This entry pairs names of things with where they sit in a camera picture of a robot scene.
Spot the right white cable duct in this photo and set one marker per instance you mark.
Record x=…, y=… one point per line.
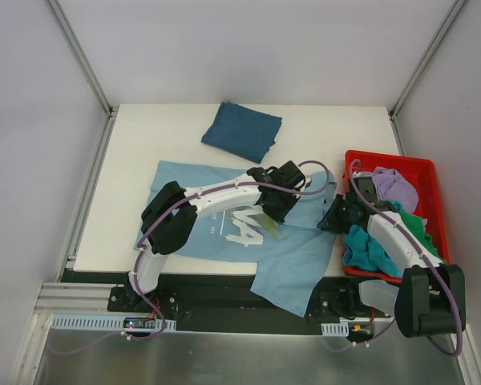
x=340, y=329

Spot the left white cable duct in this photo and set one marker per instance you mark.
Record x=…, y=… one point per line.
x=110, y=323

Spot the green t shirt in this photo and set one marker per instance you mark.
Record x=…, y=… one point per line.
x=417, y=228

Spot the aluminium frame post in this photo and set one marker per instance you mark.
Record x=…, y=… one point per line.
x=451, y=17
x=69, y=36

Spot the folded navy blue t shirt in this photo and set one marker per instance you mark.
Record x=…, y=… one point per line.
x=242, y=131

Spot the right aluminium frame post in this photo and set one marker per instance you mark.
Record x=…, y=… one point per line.
x=451, y=17

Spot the teal t shirt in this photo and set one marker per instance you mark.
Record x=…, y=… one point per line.
x=365, y=252

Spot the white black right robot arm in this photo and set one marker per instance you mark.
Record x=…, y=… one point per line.
x=430, y=298

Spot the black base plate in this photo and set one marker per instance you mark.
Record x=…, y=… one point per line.
x=225, y=304

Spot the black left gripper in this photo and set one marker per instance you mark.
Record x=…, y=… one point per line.
x=276, y=204

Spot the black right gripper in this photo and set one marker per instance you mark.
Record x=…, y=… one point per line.
x=336, y=214

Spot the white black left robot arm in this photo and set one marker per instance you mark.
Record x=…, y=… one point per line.
x=168, y=220

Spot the lilac t shirt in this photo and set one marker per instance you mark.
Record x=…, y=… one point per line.
x=392, y=186

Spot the light blue t shirt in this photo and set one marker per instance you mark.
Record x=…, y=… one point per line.
x=291, y=257

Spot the left aluminium frame post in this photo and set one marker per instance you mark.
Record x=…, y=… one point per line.
x=69, y=36

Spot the white cable duct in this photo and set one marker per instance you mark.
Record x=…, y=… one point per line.
x=110, y=323
x=340, y=329

